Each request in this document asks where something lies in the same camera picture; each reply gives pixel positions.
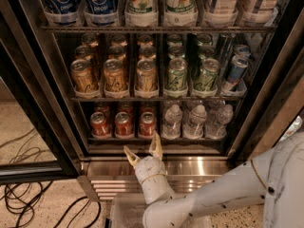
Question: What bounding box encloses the black cable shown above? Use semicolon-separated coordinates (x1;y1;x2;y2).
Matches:
0;127;103;228

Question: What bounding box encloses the clear water bottle right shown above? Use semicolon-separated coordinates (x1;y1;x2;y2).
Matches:
205;104;234;140

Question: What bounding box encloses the green can front left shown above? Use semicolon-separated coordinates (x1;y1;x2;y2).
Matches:
166;58;187;91

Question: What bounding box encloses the glass fridge door left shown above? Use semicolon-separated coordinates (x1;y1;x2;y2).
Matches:
0;0;83;184

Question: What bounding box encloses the clear water bottle left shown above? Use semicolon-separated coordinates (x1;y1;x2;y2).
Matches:
161;104;182;140

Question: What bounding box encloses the clear water bottle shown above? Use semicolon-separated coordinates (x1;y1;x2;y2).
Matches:
183;105;207;140
205;104;234;140
161;104;182;140

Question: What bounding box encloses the glass fridge door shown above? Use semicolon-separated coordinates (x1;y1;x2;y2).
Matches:
0;0;83;184
227;12;304;162

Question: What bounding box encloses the orange can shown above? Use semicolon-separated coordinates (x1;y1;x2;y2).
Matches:
136;59;157;92
104;59;126;92
70;59;98;93

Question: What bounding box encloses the green can front right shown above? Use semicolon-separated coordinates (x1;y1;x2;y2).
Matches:
194;58;219;91

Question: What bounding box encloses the clear plastic bin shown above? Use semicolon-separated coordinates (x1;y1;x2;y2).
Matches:
110;193;213;228

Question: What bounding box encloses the orange can front left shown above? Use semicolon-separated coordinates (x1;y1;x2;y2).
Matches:
70;59;98;93

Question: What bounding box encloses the orange can front right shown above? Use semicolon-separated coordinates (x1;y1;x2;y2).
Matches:
136;59;157;92

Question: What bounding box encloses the glass fridge door right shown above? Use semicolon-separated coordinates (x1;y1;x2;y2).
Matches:
227;12;304;162

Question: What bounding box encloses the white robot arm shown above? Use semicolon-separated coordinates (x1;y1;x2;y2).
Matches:
123;132;304;228

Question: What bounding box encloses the green can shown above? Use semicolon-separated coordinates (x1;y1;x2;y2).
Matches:
166;58;187;91
194;58;219;91

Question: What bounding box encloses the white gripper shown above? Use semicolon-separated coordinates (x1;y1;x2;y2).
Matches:
123;131;176;204

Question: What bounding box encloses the orange can front middle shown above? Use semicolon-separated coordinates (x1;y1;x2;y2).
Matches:
104;59;126;92

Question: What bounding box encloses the blue red bull can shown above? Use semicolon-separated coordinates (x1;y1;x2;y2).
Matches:
222;55;249;91

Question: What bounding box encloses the steel fridge base grille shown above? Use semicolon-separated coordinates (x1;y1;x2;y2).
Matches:
78;157;230;201

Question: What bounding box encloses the red coke can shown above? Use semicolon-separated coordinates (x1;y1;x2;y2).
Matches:
115;112;133;138
90;112;110;139
139;111;156;138

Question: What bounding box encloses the clear water bottle middle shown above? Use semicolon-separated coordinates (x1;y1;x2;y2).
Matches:
183;105;207;140

